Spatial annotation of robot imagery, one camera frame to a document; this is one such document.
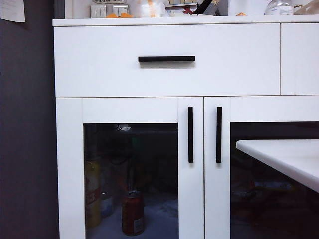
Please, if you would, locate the black bar door handle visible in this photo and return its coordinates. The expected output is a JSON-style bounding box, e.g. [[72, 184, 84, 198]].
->
[[216, 107, 223, 164], [187, 107, 194, 164]]

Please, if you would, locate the red herbal tea can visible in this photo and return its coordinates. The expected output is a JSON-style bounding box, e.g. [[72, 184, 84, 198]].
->
[[121, 190, 145, 237]]

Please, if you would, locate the white glass-panel cabinet door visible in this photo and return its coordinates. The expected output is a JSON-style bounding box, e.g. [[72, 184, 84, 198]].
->
[[204, 96, 319, 239], [56, 97, 204, 239]]

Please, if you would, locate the white cabinet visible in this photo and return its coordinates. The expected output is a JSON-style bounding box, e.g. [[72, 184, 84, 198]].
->
[[52, 14, 319, 239]]

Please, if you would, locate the grey door panel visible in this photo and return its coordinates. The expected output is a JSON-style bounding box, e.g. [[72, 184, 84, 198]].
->
[[0, 0, 59, 239]]

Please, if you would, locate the clear water bottle blue label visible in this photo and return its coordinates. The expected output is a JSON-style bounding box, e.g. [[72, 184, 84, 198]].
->
[[101, 190, 114, 219]]

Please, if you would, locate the yellow detergent bottle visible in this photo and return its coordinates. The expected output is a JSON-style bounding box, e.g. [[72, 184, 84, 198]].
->
[[84, 160, 102, 229]]

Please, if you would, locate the white plastic bag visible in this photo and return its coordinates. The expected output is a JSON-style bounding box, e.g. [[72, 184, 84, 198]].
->
[[129, 0, 166, 18]]

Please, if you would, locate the white teal paper food box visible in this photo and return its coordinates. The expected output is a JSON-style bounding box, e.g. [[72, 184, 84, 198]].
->
[[165, 2, 200, 12]]

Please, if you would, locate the black tool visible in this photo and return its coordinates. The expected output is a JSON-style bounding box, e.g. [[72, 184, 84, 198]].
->
[[194, 0, 213, 16]]

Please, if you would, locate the white table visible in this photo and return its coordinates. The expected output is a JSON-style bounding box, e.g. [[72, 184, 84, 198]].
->
[[236, 139, 319, 194]]

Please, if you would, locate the white paper note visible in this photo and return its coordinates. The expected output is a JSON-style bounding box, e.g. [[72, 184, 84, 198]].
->
[[0, 0, 26, 23]]

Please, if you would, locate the black bar drawer handle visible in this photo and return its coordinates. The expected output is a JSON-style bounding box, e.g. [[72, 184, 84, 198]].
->
[[138, 55, 196, 63]]

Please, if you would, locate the white wall switch plate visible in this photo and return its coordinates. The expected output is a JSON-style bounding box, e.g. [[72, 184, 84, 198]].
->
[[112, 4, 130, 16], [90, 4, 107, 18]]

